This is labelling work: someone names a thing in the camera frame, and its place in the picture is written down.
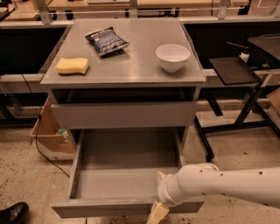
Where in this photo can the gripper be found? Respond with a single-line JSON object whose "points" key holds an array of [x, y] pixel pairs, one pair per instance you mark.
{"points": [[164, 189]]}

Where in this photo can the grey drawer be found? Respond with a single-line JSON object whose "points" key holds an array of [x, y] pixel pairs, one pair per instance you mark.
{"points": [[114, 171], [125, 115]]}

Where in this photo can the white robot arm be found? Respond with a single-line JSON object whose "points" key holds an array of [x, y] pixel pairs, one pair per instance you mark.
{"points": [[261, 186]]}

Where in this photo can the grey top drawer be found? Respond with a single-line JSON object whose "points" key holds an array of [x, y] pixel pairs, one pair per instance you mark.
{"points": [[125, 115]]}

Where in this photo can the grey drawer cabinet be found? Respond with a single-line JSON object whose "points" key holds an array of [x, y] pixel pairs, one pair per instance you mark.
{"points": [[130, 75]]}

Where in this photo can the cardboard box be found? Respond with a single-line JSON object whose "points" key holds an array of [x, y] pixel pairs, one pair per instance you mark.
{"points": [[52, 140]]}

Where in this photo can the black shoe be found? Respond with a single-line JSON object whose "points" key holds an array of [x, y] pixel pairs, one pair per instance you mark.
{"points": [[14, 214]]}

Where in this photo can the white bowl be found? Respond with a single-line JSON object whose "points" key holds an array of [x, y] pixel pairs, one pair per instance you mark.
{"points": [[171, 57]]}

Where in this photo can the black tray stand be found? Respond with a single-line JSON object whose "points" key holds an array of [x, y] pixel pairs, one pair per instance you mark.
{"points": [[234, 71]]}

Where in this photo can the yellow sponge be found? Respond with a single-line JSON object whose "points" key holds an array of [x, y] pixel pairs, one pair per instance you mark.
{"points": [[72, 66]]}

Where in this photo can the blue chip bag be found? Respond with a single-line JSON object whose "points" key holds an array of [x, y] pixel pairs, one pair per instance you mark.
{"points": [[106, 41]]}

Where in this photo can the black rolling table frame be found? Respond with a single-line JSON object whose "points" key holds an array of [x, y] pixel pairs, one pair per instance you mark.
{"points": [[269, 44]]}

